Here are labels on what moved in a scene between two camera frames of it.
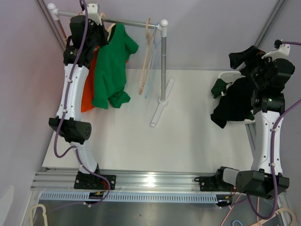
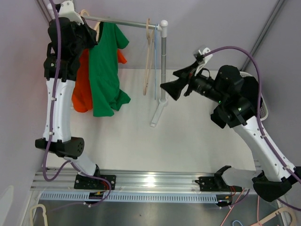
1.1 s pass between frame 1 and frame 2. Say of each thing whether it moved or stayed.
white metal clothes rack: stayed
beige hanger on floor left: stayed
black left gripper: moved
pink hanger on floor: stayed
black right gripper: moved
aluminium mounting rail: stayed
